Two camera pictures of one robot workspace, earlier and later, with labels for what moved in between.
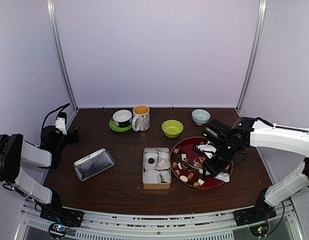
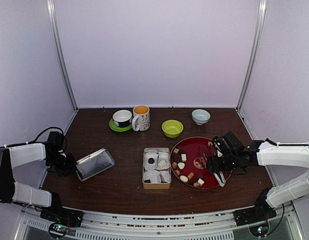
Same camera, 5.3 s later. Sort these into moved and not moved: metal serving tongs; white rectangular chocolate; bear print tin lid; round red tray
Moved: metal serving tongs
Not moved: white rectangular chocolate; bear print tin lid; round red tray
